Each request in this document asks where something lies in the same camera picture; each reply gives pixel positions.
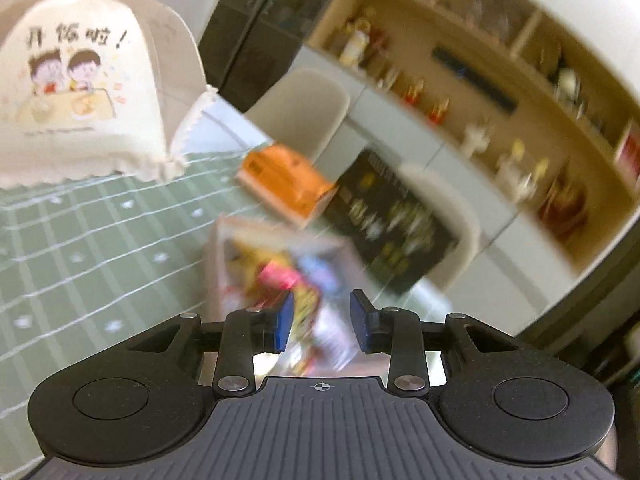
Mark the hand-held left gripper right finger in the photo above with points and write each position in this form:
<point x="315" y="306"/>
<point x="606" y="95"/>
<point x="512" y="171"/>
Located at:
<point x="359" y="322"/>

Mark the orange box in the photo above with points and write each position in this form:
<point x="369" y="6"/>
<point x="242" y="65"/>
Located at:
<point x="285" y="180"/>

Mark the cream fabric food cover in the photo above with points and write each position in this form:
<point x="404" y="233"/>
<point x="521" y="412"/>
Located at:
<point x="95" y="85"/>

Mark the green checked tablecloth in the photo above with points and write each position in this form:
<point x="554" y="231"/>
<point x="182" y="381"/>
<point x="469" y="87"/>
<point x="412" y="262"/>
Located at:
<point x="100" y="260"/>

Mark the black printed box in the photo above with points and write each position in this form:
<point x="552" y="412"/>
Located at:
<point x="395" y="220"/>

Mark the white low sideboard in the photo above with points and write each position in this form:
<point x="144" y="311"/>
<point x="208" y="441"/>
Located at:
<point x="505" y="255"/>

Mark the white bottle figurine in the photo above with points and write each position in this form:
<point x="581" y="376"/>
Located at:
<point x="356" y="42"/>

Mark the white plastic chair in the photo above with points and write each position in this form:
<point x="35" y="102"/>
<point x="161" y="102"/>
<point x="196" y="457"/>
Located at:
<point x="305" y="105"/>
<point x="457" y="215"/>

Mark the dark cabinet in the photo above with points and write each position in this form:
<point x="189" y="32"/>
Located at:
<point x="255" y="25"/>

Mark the wooden wall shelf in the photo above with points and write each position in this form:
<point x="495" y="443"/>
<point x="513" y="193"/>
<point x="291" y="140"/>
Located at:
<point x="450" y="25"/>

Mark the red brown ornament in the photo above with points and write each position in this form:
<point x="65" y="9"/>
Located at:
<point x="565" y="207"/>

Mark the small red gold figurine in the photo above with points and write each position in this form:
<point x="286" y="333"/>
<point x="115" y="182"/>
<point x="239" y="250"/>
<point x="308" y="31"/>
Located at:
<point x="439" y="112"/>
<point x="413" y="94"/>

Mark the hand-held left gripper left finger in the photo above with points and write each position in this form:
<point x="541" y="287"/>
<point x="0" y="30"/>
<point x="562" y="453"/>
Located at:
<point x="284" y="322"/>

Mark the heap of assorted snack packets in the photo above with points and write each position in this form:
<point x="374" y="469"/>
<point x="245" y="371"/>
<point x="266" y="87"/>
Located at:
<point x="300" y="280"/>

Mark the red book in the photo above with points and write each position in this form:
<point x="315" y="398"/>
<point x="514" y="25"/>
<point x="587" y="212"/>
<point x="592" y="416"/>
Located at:
<point x="629" y="152"/>

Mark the long black bar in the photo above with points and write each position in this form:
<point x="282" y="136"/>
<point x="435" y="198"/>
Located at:
<point x="475" y="77"/>

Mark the cardboard box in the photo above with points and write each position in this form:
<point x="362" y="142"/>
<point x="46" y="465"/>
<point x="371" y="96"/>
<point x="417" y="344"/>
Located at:
<point x="217" y="270"/>

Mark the white and yellow figurine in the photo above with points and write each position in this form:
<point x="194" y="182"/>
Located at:
<point x="520" y="172"/>

